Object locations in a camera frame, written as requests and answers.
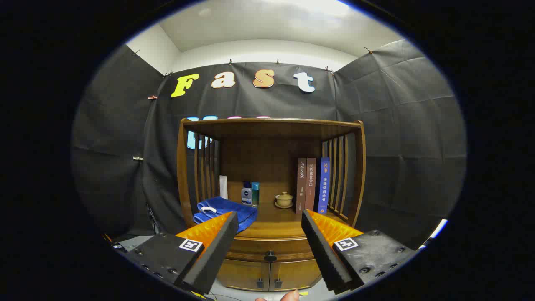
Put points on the blue book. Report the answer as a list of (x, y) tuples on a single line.
[(324, 188)]

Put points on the wooden countertop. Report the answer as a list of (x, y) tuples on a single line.
[(276, 221)]

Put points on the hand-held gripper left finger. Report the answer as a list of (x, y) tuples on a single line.
[(217, 255)]

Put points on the thin black stand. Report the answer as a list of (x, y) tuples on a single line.
[(154, 221)]

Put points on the dark brown book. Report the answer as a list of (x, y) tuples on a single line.
[(301, 188)]

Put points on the black floor device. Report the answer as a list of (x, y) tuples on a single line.
[(118, 246)]

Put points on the white lotion bottle blue cap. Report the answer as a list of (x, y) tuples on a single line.
[(246, 195)]

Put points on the white tube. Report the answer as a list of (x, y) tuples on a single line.
[(223, 188)]

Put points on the teal blue bottle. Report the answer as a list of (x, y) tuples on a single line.
[(255, 192)]

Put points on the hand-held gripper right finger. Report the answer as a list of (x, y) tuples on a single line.
[(322, 255)]

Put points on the reddish brown book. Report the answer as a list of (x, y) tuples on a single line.
[(310, 184)]

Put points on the blue towel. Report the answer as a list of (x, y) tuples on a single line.
[(234, 211)]

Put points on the wooden cabinet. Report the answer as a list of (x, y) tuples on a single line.
[(267, 159)]

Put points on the beige lidded teacup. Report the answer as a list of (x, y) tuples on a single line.
[(284, 200)]

